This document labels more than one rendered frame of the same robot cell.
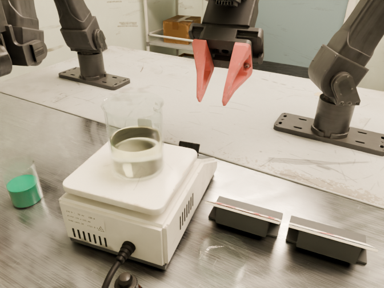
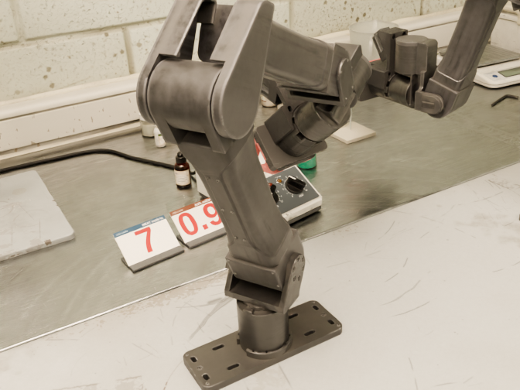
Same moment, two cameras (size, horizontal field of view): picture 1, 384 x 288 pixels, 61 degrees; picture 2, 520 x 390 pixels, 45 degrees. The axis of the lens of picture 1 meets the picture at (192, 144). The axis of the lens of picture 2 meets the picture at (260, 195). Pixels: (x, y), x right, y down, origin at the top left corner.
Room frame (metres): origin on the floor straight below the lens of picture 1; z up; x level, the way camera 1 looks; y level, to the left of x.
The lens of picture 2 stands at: (0.88, -0.77, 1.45)
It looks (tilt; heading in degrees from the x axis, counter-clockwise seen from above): 28 degrees down; 123
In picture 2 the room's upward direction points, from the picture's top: 3 degrees counter-clockwise
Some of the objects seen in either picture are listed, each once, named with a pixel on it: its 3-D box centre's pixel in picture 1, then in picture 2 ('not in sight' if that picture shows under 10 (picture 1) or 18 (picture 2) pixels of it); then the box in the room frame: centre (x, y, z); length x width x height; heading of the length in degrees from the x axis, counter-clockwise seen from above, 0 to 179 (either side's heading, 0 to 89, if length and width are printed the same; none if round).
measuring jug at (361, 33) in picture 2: not in sight; (372, 56); (0.28, 0.74, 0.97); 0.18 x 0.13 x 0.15; 108
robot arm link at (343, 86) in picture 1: (337, 83); (261, 273); (0.54, -0.25, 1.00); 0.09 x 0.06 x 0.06; 1
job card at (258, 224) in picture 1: (245, 208); (203, 220); (0.31, -0.07, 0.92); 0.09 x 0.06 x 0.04; 68
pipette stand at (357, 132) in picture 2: not in sight; (350, 106); (0.36, 0.41, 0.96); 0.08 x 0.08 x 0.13; 63
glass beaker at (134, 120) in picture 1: (137, 139); not in sight; (0.31, 0.06, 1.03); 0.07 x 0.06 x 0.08; 30
